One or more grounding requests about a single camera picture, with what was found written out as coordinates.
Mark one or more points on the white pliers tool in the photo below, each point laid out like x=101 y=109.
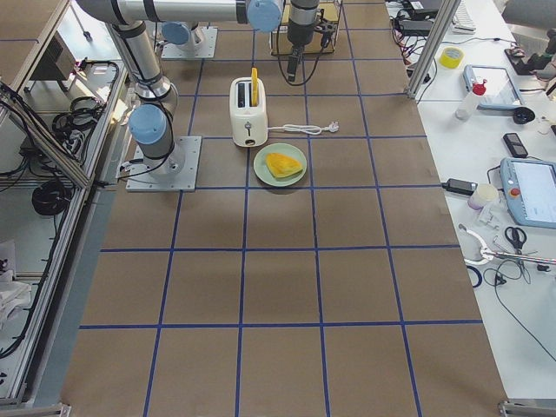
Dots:
x=484 y=254

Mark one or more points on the green round plate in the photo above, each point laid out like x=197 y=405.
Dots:
x=262 y=172

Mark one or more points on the wire shelf rack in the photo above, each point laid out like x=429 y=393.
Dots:
x=325 y=34

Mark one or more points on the teach pendant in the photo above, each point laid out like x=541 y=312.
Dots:
x=501 y=93
x=529 y=189

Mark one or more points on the black scissors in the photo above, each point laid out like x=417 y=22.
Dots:
x=517 y=237

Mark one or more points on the grey control box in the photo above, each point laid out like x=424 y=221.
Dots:
x=56 y=64

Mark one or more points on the yellow tape roll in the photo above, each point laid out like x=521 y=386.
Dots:
x=451 y=57

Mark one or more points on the yellow toast slice in toaster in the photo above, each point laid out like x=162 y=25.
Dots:
x=254 y=87

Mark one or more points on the squeeze bottle red cap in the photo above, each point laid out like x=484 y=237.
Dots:
x=471 y=102

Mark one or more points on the white cup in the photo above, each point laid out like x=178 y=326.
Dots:
x=482 y=195

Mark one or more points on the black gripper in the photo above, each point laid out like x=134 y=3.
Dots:
x=300 y=32

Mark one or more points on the yellow toast on plate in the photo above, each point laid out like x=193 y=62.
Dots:
x=282 y=166

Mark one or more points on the black power adapter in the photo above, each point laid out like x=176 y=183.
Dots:
x=458 y=186

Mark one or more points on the black phone device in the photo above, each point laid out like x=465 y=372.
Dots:
x=514 y=145

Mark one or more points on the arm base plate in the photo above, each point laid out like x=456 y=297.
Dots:
x=206 y=50
x=179 y=172

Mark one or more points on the cream white toaster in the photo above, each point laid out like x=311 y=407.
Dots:
x=249 y=122

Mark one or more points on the aluminium frame post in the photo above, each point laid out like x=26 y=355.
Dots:
x=439 y=29

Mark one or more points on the lower teach pendant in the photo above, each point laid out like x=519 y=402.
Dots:
x=529 y=189

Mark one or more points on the upper teach pendant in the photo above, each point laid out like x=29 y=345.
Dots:
x=501 y=93

